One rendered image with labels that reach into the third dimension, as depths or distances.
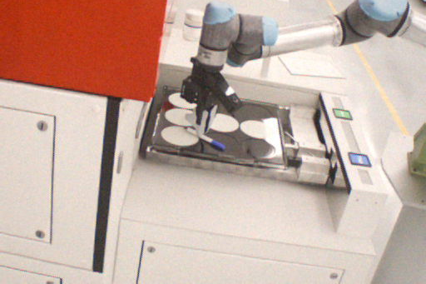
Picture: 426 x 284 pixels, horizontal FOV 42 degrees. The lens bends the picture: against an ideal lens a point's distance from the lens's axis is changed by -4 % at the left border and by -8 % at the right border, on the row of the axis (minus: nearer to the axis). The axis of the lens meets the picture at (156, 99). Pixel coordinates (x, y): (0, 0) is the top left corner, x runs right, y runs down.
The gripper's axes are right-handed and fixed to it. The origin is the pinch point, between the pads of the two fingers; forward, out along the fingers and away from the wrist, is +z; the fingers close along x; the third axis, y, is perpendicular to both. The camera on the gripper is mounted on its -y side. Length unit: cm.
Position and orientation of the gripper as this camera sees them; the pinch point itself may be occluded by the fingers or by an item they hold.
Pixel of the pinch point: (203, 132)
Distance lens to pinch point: 156.2
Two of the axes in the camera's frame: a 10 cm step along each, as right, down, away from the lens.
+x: -6.4, 2.6, -7.2
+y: -7.5, -3.8, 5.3
